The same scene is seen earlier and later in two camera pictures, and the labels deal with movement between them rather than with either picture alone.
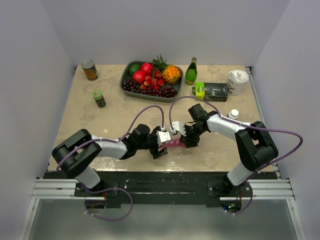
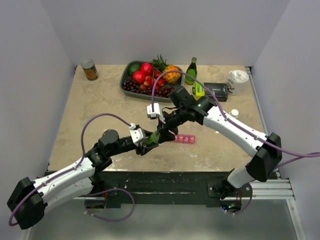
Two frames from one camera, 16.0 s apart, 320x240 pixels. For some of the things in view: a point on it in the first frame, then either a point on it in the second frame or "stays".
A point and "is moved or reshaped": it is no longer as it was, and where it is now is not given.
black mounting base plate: [159, 189] stays
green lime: [133, 68] stays
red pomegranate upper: [147, 68] stays
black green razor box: [211, 91] stays
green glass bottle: [191, 73] stays
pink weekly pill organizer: [175, 143] is moved or reshaped
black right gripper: [188, 141] → [161, 124]
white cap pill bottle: [234, 114] stays
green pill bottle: [99, 98] is moved or reshaped
